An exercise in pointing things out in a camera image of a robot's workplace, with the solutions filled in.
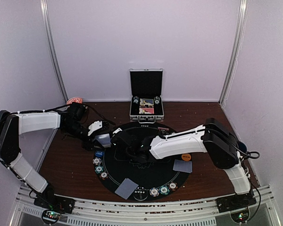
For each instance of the blue small blind button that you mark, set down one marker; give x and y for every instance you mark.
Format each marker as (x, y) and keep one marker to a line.
(99, 154)

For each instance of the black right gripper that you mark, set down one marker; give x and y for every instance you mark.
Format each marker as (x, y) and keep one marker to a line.
(122, 154)

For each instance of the aluminium poker case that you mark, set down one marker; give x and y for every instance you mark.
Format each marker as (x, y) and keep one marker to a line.
(146, 83)

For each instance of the aluminium front rail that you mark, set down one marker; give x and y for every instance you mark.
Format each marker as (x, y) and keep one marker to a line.
(201, 212)

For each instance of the blue white chips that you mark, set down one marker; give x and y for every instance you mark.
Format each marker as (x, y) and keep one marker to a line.
(97, 161)
(154, 192)

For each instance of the red card box in case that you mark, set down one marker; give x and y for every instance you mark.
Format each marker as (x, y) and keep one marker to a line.
(146, 110)

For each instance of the blue card front seat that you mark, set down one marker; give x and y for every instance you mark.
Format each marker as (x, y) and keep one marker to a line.
(126, 188)

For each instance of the orange chips front seat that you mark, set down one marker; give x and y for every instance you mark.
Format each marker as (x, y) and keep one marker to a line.
(173, 186)

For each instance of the grey blue card deck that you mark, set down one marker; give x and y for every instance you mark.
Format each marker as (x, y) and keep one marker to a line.
(104, 140)

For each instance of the right chip stack in case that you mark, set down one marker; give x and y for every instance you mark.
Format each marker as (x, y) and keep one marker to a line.
(157, 100)

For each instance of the blue white chips front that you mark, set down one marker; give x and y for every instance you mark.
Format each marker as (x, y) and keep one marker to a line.
(154, 192)

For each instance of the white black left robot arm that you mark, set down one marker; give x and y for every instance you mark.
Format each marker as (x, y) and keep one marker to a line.
(20, 131)

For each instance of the green chips front seat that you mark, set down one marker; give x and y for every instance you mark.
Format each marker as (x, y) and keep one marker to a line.
(164, 190)

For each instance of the orange chips seat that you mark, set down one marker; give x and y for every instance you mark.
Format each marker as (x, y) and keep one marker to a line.
(103, 175)
(173, 186)

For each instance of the green chips seat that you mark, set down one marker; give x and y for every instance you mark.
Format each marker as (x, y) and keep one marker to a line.
(164, 190)
(99, 169)

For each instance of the blue card box in case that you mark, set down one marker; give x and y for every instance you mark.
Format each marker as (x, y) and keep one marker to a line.
(146, 102)

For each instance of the chip stack in case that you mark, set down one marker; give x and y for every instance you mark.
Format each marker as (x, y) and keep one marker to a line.
(136, 100)
(157, 100)

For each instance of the blue card seat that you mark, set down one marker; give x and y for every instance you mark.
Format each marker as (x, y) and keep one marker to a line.
(182, 166)
(126, 188)

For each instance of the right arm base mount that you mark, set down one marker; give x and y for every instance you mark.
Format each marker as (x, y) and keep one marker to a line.
(235, 202)

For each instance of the orange big blind button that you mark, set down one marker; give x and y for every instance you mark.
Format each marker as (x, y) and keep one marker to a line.
(186, 157)

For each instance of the round black poker mat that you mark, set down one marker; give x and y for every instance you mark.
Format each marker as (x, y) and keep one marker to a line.
(149, 175)

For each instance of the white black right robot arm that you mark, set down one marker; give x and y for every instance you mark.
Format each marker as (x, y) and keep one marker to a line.
(226, 151)

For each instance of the clear round dealer button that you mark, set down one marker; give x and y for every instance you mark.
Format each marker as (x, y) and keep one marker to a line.
(140, 193)

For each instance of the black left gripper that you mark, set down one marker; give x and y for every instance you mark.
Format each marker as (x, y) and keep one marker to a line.
(88, 143)

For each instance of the left chip stack in case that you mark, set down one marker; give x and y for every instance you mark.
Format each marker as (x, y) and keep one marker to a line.
(136, 100)

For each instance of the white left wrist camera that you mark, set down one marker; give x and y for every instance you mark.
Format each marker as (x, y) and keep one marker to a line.
(95, 126)

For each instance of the red white patterned bowl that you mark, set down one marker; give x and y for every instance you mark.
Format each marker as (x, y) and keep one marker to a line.
(75, 100)

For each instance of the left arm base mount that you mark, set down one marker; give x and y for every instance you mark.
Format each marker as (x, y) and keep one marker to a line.
(47, 199)

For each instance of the red black triangle marker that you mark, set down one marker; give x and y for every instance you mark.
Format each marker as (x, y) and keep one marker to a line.
(163, 129)

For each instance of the dark blue mug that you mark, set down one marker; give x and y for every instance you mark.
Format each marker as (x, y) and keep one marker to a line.
(242, 146)

